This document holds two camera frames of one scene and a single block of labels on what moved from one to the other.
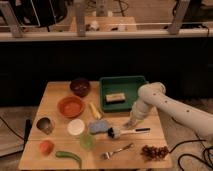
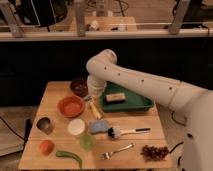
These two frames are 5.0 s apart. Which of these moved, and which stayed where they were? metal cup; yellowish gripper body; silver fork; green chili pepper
Moved: yellowish gripper body
Stayed: metal cup; silver fork; green chili pepper
